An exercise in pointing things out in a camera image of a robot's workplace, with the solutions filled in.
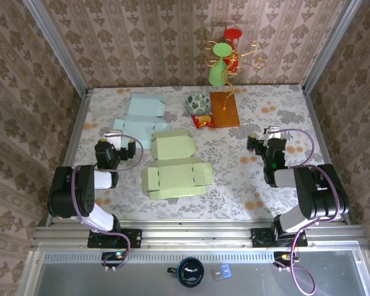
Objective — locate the aluminium side rail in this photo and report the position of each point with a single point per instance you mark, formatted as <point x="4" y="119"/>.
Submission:
<point x="320" y="129"/>
<point x="71" y="148"/>

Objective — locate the green paper box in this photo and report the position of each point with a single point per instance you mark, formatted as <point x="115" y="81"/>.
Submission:
<point x="175" y="172"/>

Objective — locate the light blue paper box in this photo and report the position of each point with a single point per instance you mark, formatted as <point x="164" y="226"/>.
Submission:
<point x="142" y="123"/>

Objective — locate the floral table cover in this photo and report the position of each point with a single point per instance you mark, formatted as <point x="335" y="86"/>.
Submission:
<point x="234" y="172"/>

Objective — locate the red plastic goblet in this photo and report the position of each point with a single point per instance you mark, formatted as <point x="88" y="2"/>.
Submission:
<point x="233" y="33"/>

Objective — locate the small black connector box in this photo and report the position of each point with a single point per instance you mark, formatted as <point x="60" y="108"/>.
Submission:
<point x="114" y="256"/>
<point x="285" y="256"/>

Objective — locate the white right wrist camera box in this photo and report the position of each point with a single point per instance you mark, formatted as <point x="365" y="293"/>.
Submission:
<point x="272" y="128"/>

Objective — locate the aluminium frame post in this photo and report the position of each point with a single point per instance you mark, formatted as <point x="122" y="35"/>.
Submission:
<point x="330" y="46"/>
<point x="58" y="46"/>

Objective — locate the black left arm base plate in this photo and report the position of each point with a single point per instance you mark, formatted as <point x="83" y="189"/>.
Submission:
<point x="135" y="237"/>

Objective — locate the grey and black right robot arm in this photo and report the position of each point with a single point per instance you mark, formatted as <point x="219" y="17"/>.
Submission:
<point x="285" y="179"/>

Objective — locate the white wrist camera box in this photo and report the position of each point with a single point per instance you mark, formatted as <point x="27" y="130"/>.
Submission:
<point x="114" y="138"/>
<point x="272" y="128"/>

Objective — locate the red snack packet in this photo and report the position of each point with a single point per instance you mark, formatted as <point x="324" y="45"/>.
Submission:
<point x="203" y="121"/>

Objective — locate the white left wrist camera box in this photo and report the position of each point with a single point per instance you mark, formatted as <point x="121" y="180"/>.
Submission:
<point x="114" y="138"/>

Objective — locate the small grey card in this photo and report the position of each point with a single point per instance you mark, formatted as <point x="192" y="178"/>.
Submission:
<point x="216" y="274"/>

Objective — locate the dark blue mug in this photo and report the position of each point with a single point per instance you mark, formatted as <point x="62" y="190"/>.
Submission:
<point x="189" y="272"/>

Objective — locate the green plastic goblet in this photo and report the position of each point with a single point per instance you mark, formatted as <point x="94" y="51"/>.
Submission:
<point x="217" y="74"/>

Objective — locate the leaf pattern bowl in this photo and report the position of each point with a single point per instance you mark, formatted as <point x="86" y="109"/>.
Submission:
<point x="197" y="103"/>

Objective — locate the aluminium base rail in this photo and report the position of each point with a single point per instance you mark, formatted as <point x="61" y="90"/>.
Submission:
<point x="197" y="234"/>

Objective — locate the brown wooden board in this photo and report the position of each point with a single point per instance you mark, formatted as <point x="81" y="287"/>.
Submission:
<point x="225" y="114"/>

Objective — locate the small blue card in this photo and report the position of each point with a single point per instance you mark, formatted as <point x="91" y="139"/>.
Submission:
<point x="225" y="270"/>

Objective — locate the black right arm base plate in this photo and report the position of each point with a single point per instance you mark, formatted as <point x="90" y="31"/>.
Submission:
<point x="259" y="239"/>

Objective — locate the grey metal tray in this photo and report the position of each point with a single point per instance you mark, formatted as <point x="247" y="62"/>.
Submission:
<point x="265" y="277"/>

